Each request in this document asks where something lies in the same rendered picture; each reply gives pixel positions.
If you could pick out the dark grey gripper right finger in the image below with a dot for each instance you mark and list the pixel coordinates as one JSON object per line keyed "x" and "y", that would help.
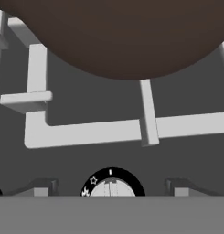
{"x": 177, "y": 186}

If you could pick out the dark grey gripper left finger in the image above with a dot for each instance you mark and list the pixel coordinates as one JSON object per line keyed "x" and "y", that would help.
{"x": 44, "y": 186}

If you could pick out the dark brown kettle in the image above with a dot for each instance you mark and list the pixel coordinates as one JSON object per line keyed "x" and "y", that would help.
{"x": 122, "y": 36}

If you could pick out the white hob grate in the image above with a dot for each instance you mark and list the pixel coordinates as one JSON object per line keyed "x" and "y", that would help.
{"x": 0, "y": 30}
{"x": 86, "y": 132}

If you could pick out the dark grey hob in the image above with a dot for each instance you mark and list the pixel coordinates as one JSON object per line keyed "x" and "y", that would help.
{"x": 92, "y": 100}

